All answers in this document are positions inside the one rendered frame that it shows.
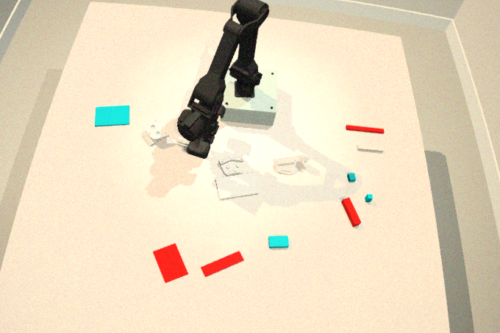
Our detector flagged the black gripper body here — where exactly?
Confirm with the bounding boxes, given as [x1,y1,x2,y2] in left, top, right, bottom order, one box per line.
[187,105,226,159]

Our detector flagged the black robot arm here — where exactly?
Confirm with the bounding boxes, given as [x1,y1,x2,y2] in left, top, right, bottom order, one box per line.
[177,0,269,142]

